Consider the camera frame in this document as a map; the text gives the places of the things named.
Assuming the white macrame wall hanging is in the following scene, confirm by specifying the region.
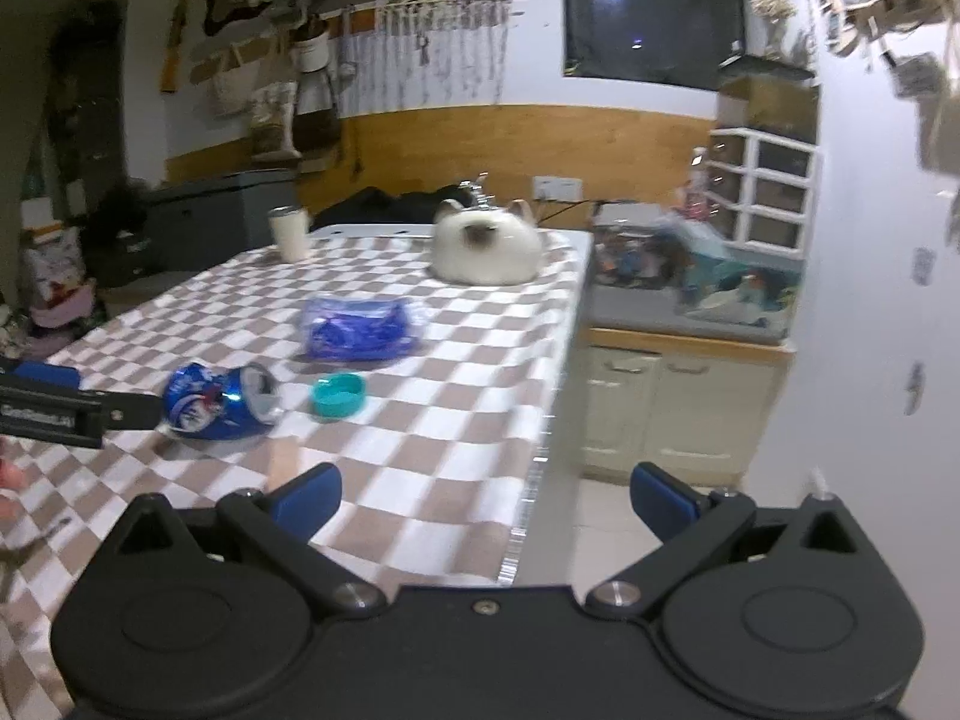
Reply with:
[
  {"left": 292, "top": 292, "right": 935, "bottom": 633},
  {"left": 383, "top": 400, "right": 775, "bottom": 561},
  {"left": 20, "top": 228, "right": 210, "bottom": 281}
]
[{"left": 337, "top": 0, "right": 526, "bottom": 110}]

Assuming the dark window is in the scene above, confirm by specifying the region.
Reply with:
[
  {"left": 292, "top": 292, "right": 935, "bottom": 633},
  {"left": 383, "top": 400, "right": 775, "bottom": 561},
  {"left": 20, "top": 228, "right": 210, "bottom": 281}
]
[{"left": 562, "top": 0, "right": 747, "bottom": 87}]

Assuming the white cup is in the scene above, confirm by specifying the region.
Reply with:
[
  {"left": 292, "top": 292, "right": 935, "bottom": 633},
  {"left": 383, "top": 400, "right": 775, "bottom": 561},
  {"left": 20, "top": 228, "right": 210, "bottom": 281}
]
[{"left": 268, "top": 205, "right": 312, "bottom": 263}]

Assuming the blue clear plastic bag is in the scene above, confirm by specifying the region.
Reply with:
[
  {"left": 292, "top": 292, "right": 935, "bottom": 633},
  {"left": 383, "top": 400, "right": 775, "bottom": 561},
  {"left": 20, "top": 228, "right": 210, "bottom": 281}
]
[{"left": 300, "top": 291, "right": 427, "bottom": 362}]

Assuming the teal plastic lid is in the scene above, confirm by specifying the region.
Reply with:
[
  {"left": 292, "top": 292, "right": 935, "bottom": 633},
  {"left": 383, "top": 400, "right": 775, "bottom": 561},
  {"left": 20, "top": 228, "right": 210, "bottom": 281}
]
[{"left": 311, "top": 373, "right": 368, "bottom": 419}]

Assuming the person's left hand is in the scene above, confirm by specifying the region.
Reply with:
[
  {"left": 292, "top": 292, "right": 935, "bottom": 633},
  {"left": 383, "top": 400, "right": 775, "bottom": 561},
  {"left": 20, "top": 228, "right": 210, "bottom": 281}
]
[{"left": 0, "top": 439, "right": 29, "bottom": 522}]

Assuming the beige tote bag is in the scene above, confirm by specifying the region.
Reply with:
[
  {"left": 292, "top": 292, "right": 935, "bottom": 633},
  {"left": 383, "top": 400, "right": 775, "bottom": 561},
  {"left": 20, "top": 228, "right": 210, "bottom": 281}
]
[{"left": 206, "top": 45, "right": 263, "bottom": 117}]

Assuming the white plastic drawer unit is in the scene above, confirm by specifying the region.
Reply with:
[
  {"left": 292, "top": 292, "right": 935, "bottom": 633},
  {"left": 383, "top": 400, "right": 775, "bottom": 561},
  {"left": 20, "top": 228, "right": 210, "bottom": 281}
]
[{"left": 705, "top": 127, "right": 822, "bottom": 252}]

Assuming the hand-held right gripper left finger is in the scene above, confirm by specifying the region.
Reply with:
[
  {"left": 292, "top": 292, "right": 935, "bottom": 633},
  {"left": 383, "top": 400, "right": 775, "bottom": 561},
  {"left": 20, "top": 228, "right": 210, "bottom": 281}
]
[{"left": 112, "top": 463, "right": 387, "bottom": 614}]

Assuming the teal printed box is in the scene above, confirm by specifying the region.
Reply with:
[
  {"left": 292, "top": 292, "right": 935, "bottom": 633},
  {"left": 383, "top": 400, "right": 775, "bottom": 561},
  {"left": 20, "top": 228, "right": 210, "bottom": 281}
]
[{"left": 679, "top": 236, "right": 803, "bottom": 338}]

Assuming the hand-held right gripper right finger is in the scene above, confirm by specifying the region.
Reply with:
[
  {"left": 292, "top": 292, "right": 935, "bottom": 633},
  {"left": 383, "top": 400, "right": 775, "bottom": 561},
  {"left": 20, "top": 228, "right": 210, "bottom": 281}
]
[{"left": 585, "top": 463, "right": 863, "bottom": 614}]

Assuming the dried flower bunch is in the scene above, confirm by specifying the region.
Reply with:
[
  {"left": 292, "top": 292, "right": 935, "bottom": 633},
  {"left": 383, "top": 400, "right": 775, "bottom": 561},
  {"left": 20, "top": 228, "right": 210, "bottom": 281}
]
[{"left": 750, "top": 0, "right": 800, "bottom": 57}]

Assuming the grey storage chest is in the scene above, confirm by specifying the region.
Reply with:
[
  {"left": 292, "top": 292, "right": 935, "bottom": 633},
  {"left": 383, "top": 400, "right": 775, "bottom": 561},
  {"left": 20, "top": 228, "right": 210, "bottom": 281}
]
[{"left": 142, "top": 169, "right": 301, "bottom": 275}]

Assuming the white cat with brown face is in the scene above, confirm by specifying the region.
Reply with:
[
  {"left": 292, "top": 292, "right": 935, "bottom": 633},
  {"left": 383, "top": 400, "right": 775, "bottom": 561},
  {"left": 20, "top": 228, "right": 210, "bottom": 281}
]
[{"left": 427, "top": 197, "right": 542, "bottom": 287}]

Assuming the pink bottle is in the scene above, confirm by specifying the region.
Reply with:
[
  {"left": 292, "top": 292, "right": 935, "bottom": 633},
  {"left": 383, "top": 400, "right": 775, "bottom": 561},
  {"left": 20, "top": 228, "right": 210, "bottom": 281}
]
[{"left": 686, "top": 146, "right": 713, "bottom": 222}]

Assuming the brown white checkered tablecloth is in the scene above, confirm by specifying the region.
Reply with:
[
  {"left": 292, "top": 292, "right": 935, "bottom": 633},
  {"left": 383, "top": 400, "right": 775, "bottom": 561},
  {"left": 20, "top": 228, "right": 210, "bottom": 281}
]
[{"left": 0, "top": 227, "right": 595, "bottom": 720}]

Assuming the pile of printed bags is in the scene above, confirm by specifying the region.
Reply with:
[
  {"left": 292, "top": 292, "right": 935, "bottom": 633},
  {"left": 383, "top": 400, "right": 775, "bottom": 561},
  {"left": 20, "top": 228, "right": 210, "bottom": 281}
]
[{"left": 19, "top": 225, "right": 106, "bottom": 331}]

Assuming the glass tank with black lid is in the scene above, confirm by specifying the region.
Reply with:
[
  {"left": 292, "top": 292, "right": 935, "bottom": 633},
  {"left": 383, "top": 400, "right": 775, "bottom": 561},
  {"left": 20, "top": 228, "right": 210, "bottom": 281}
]
[{"left": 718, "top": 56, "right": 818, "bottom": 143}]

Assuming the black cloth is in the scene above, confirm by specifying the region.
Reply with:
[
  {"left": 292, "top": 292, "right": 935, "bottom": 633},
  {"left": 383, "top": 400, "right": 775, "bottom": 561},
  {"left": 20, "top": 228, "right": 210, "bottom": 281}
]
[{"left": 311, "top": 186, "right": 481, "bottom": 230}]

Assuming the cream floor cabinet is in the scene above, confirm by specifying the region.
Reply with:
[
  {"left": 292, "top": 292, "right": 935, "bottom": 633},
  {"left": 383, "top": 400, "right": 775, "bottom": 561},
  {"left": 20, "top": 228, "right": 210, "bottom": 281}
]
[{"left": 581, "top": 326, "right": 794, "bottom": 488}]

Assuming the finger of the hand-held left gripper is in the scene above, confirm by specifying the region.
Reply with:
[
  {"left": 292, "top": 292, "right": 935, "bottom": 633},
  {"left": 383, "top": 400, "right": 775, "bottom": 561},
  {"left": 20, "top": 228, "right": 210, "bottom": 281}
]
[
  {"left": 0, "top": 361, "right": 82, "bottom": 392},
  {"left": 101, "top": 401, "right": 164, "bottom": 430}
]

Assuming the crushed blue drink can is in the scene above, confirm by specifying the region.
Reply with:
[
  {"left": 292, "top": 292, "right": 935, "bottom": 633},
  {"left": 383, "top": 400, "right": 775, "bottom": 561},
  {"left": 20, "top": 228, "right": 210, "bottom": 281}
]
[{"left": 161, "top": 361, "right": 282, "bottom": 442}]

